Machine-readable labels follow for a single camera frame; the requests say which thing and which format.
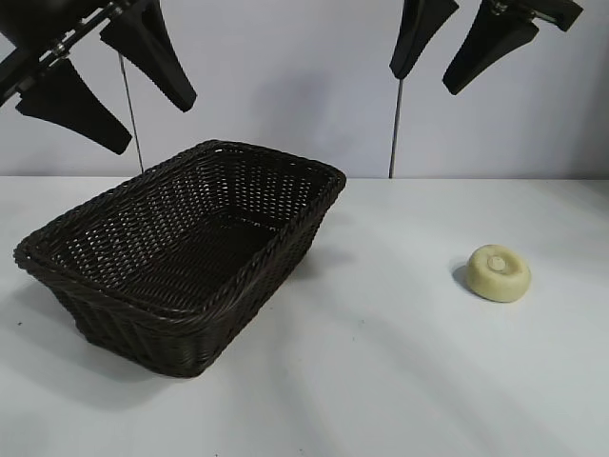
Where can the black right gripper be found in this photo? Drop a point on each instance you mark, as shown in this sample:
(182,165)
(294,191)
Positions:
(547,9)

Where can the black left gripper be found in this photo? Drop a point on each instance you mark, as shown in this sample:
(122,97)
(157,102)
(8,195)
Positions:
(47,62)

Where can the dark brown woven basket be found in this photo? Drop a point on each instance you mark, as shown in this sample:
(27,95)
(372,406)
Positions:
(181,266)

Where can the pale yellow egg yolk pastry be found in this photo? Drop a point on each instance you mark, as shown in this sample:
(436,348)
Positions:
(492,273)

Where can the thin dark backdrop pole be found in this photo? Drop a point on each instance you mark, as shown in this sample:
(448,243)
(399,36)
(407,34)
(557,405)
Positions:
(133,119)
(396,128)

